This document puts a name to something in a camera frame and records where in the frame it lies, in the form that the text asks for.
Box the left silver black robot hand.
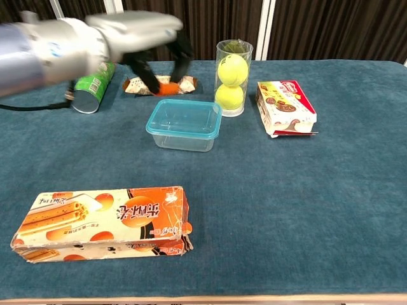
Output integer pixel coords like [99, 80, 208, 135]
[85, 11, 195, 97]

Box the blue plastic lid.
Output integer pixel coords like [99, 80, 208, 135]
[145, 98, 223, 140]

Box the clear plastic container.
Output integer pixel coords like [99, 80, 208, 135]
[151, 126, 220, 153]

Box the red white cookie box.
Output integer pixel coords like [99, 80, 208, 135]
[256, 80, 319, 139]

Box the orange egg roll box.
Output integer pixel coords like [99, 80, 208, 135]
[11, 186, 194, 264]

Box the beige snack bar wrapper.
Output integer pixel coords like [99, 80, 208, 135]
[123, 74, 199, 96]

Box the green chips can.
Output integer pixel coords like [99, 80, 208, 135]
[71, 62, 116, 114]

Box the yellow tennis ball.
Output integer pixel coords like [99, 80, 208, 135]
[217, 53, 249, 87]
[214, 84, 245, 111]

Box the clear tennis ball tube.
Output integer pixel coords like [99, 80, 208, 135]
[216, 39, 254, 118]

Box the dark pleated curtain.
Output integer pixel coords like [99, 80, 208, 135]
[0, 0, 407, 66]

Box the teal table cloth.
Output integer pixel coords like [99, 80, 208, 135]
[0, 59, 407, 301]

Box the white partition post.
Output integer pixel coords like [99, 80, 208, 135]
[255, 0, 277, 61]
[49, 0, 66, 20]
[104, 0, 127, 16]

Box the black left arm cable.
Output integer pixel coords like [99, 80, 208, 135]
[0, 79, 77, 112]

